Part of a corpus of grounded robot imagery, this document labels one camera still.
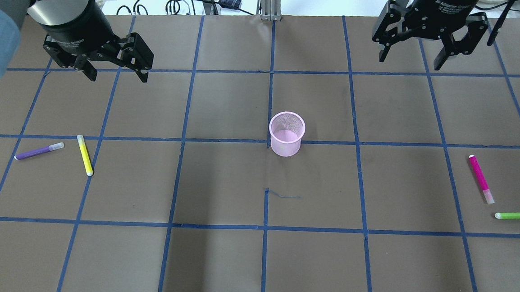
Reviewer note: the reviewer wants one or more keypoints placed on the black power adapter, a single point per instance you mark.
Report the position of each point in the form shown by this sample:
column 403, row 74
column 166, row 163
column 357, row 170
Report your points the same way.
column 230, row 4

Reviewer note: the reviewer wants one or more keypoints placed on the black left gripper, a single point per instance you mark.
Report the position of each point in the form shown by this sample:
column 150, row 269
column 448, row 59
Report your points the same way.
column 78, row 27

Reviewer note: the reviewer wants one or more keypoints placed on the pink pen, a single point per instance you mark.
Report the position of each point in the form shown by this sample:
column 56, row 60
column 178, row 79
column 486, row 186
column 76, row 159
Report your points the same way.
column 481, row 180

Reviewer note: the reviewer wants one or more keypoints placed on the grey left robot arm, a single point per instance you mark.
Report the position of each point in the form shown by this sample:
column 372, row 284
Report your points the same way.
column 43, row 12

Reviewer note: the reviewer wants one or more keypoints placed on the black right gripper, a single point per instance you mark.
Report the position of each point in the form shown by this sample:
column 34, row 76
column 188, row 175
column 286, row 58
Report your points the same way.
column 439, row 13

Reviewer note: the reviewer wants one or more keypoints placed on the purple pen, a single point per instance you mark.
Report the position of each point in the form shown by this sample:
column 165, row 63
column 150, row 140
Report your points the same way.
column 39, row 151

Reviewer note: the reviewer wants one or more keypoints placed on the aluminium profile post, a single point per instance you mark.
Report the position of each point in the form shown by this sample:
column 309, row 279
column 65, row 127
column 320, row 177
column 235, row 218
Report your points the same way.
column 269, row 10

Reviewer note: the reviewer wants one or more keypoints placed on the pink mesh cup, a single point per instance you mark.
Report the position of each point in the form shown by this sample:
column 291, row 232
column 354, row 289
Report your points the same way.
column 286, row 130

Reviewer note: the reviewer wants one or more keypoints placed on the yellow pen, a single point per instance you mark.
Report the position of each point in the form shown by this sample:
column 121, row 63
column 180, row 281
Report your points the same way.
column 85, row 156

